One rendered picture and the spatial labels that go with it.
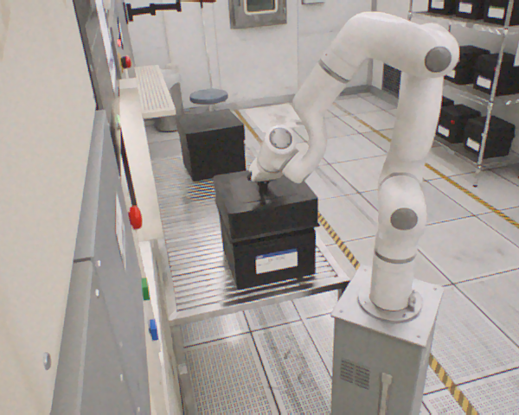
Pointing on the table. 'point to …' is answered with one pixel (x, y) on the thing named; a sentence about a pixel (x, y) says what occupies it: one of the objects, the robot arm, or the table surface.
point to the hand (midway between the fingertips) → (263, 180)
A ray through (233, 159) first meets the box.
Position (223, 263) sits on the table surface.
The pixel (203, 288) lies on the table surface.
